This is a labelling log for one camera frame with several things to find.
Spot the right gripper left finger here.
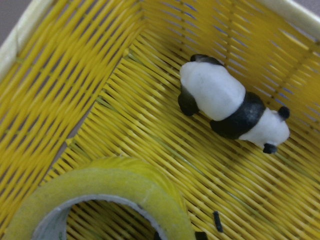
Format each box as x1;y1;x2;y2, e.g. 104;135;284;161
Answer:
195;231;207;240

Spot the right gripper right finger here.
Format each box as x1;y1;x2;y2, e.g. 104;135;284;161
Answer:
213;211;223;233

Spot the yellow tape roll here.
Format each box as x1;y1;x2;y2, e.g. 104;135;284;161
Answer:
4;156;196;240

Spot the yellow woven basket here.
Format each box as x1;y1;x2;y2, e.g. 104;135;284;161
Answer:
0;0;320;240

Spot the panda figurine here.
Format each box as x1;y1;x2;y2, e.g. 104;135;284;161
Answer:
178;54;290;154

